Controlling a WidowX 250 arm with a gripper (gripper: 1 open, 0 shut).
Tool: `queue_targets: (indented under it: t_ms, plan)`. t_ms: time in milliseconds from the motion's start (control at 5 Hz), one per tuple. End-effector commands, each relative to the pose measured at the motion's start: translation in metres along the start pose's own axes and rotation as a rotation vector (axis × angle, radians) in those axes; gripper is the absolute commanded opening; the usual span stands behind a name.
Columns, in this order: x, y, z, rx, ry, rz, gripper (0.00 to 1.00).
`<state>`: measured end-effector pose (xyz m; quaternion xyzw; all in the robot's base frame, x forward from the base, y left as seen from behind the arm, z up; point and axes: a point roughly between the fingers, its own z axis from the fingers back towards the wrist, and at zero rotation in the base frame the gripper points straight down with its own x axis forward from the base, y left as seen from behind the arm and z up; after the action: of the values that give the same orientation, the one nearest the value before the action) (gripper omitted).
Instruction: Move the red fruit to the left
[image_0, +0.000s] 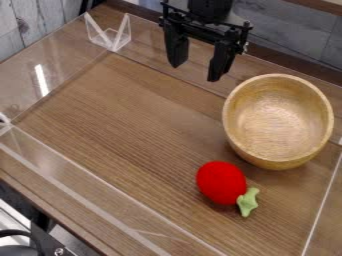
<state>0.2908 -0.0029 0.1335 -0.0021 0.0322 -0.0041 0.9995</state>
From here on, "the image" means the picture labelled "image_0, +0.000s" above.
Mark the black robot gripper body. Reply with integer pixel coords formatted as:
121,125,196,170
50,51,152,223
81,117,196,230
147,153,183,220
159,0,253,54

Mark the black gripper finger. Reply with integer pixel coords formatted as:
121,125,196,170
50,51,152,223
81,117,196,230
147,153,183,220
207,40,235,82
164,23,189,68

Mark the red felt strawberry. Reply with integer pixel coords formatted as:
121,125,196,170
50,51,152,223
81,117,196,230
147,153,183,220
195,161,260,218

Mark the light wooden bowl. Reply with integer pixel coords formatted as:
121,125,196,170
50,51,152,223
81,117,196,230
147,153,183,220
221,73,334,170

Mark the clear acrylic corner bracket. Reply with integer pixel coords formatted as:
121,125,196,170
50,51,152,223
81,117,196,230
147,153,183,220
84,13,131,52

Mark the clear acrylic tray wall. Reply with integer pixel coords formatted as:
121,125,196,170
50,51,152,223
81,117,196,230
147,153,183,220
0,6,342,256

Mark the black metal table bracket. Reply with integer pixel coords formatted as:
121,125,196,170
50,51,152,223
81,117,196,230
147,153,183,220
29,222,77,256

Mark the black cable bottom left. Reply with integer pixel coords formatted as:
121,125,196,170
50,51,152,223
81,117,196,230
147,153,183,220
0,229,34,249

